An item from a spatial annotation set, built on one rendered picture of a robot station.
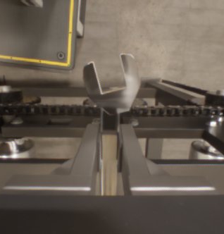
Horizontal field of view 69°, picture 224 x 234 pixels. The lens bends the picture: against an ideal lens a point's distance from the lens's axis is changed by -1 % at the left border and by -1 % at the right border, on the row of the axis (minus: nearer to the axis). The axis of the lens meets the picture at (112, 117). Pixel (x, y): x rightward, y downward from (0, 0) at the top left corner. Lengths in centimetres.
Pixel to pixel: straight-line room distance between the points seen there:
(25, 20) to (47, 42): 16
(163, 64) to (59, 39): 76
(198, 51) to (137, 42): 47
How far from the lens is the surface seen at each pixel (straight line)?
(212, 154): 56
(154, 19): 138
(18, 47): 110
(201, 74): 149
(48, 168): 17
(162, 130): 41
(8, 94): 49
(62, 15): 104
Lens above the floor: 130
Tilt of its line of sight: 73 degrees down
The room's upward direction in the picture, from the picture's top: 177 degrees clockwise
